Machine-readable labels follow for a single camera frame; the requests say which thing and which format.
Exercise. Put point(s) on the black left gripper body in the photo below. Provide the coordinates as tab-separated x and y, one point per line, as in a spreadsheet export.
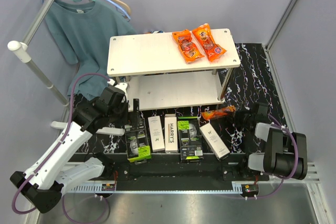
118	116

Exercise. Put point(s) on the green black Gillette box left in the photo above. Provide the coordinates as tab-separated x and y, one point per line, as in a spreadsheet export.
138	148

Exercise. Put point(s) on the white Harry's box lettered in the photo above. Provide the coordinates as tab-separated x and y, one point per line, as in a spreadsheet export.
170	128

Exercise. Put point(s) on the teal t-shirt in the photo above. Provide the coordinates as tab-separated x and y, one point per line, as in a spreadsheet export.
82	33

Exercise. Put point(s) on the white harry's box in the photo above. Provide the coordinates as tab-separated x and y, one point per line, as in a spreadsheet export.
156	134
216	144

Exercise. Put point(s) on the green black gillette box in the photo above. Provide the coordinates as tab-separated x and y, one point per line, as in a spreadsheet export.
190	139
138	148

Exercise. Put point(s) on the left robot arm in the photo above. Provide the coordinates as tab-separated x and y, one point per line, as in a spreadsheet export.
44	183

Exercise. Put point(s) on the white two-tier shelf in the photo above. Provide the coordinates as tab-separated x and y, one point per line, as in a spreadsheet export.
159	77

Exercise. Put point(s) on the green black Gillette box right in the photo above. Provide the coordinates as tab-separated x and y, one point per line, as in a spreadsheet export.
190	139

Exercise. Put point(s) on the white slotted cable duct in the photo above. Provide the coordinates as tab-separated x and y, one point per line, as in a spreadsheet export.
128	187

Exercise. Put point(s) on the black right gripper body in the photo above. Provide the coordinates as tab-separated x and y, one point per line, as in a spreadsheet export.
241	118

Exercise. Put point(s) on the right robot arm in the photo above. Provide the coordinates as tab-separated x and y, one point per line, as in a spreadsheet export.
285	153

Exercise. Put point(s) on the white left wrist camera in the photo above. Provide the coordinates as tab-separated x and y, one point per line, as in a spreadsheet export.
123	87

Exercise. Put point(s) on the orange razor pack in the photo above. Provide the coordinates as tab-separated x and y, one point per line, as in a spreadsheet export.
218	113
186	46
205	38

